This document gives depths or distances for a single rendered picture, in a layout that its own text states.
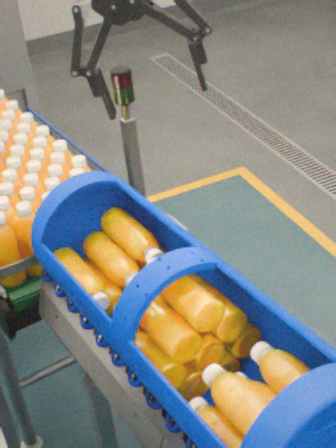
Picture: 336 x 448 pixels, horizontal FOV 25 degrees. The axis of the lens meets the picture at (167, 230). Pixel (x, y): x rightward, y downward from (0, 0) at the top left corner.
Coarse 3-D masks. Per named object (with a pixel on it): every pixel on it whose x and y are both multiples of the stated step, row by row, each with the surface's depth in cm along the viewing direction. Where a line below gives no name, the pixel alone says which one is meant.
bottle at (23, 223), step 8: (16, 216) 190; (24, 216) 188; (32, 216) 189; (16, 224) 190; (24, 224) 189; (16, 232) 191; (24, 232) 189; (24, 240) 191; (24, 248) 192; (32, 248) 192; (24, 256) 194; (40, 264) 195; (32, 272) 196; (40, 272) 196
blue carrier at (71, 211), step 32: (64, 192) 168; (96, 192) 177; (128, 192) 168; (32, 224) 172; (64, 224) 176; (96, 224) 181; (160, 224) 175; (160, 256) 142; (192, 256) 142; (64, 288) 163; (128, 288) 141; (160, 288) 137; (224, 288) 158; (256, 288) 137; (96, 320) 150; (128, 320) 138; (256, 320) 150; (288, 320) 127; (128, 352) 139; (320, 352) 133; (160, 384) 130; (320, 384) 111; (192, 416) 123; (288, 416) 109; (320, 416) 109
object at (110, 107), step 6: (96, 72) 103; (96, 78) 102; (102, 78) 104; (102, 84) 103; (102, 90) 103; (102, 96) 104; (108, 96) 105; (108, 102) 104; (108, 108) 104; (114, 108) 107; (108, 114) 105; (114, 114) 106
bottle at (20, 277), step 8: (0, 224) 186; (8, 224) 188; (0, 232) 186; (8, 232) 187; (0, 240) 186; (8, 240) 187; (16, 240) 190; (0, 248) 187; (8, 248) 188; (16, 248) 190; (0, 256) 189; (8, 256) 189; (16, 256) 190; (0, 264) 190; (8, 264) 190; (24, 272) 195; (0, 280) 195; (8, 280) 193; (16, 280) 193; (24, 280) 195
